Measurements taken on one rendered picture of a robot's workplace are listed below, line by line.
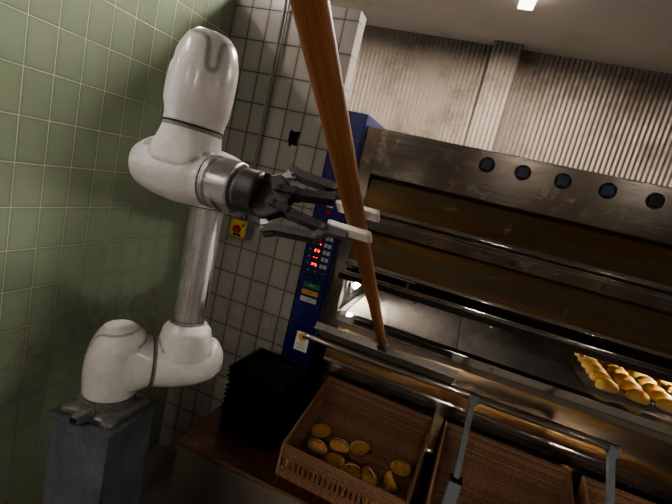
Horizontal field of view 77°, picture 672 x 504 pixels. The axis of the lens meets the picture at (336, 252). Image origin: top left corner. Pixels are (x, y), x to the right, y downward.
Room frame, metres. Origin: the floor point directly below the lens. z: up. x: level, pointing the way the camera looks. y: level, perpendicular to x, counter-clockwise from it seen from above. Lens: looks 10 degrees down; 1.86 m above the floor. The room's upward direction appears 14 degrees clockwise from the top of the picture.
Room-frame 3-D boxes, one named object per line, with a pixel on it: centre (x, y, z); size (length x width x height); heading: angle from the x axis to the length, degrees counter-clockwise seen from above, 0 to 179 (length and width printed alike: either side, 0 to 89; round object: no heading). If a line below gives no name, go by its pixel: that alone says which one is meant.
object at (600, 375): (2.05, -1.62, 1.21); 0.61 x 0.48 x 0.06; 164
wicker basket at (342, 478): (1.70, -0.30, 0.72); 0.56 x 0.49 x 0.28; 71
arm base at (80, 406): (1.15, 0.58, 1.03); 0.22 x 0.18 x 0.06; 168
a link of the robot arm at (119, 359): (1.17, 0.57, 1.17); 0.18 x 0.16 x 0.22; 120
